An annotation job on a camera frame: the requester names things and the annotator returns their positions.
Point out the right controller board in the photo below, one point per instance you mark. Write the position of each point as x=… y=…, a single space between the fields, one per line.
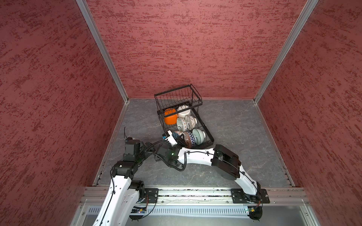
x=255 y=213

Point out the green white patterned bowl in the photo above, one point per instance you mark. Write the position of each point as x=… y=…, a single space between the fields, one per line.
x=181 y=124

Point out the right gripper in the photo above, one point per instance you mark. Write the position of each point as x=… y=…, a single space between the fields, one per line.
x=170 y=148

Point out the black wire dish rack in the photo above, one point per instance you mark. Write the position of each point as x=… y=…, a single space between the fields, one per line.
x=184 y=95

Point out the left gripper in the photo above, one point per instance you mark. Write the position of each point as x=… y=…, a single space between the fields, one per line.
x=143 y=148

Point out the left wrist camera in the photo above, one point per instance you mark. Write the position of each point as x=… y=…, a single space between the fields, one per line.
x=132 y=150

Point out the controller board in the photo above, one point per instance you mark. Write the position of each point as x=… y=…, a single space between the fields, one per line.
x=138 y=213
x=255 y=213

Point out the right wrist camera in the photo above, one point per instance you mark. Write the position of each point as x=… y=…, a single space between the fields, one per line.
x=168 y=136

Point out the orange patterned bowl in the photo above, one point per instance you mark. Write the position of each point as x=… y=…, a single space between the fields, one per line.
x=190 y=139

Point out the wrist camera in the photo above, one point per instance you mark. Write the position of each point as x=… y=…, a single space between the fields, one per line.
x=132 y=150
x=168 y=136

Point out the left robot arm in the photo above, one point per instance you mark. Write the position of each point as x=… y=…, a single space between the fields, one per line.
x=123 y=192

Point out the red white patterned bowl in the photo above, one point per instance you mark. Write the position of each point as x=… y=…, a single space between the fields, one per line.
x=191 y=122

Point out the pale green glazed bowl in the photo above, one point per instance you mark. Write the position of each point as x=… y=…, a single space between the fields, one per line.
x=199 y=135

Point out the left controller board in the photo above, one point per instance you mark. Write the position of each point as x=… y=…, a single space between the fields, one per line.
x=138 y=213

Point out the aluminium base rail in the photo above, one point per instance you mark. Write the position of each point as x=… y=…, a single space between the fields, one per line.
x=193 y=201

